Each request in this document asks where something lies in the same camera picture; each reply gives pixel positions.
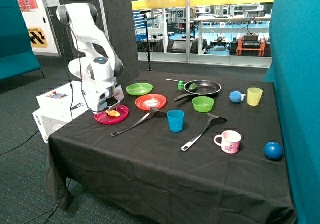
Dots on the green plastic plate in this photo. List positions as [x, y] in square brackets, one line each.
[139, 89]

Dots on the black spatula left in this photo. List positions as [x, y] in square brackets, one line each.
[144, 118]

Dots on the black slotted spatula right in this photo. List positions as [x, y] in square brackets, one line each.
[211, 118]

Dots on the black tablecloth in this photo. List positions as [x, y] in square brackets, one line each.
[145, 171]

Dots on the green plastic bowl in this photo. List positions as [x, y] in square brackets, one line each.
[203, 104]

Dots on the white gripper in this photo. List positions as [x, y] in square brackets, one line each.
[105, 99]

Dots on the orange plastic plate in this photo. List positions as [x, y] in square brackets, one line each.
[146, 102]

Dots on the blue rubber ball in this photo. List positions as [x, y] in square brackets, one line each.
[273, 150]

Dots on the teal sofa left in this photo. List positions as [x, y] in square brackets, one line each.
[17, 57]

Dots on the blue plastic cup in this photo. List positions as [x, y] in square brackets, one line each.
[176, 120]

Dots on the pink white mug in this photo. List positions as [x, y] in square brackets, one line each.
[229, 141]

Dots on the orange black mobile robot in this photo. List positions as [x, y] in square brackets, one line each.
[251, 44]

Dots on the yellow plastic cup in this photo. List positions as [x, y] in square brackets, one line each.
[254, 96]

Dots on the pink plastic plate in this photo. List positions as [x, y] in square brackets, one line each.
[105, 119]

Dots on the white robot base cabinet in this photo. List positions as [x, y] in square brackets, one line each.
[61, 105]

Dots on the yellow toy potato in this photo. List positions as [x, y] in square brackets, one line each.
[112, 113]

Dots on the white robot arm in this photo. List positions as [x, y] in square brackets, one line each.
[100, 65]

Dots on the teal partition right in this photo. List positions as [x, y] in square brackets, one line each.
[294, 34]

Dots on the blue plush ball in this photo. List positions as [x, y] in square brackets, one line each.
[236, 96]

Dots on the green toy pepper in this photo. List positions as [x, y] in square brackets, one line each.
[193, 87]

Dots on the yellow black hazard sign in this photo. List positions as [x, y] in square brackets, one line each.
[38, 38]

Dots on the black frying pan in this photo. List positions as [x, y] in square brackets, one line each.
[204, 87]

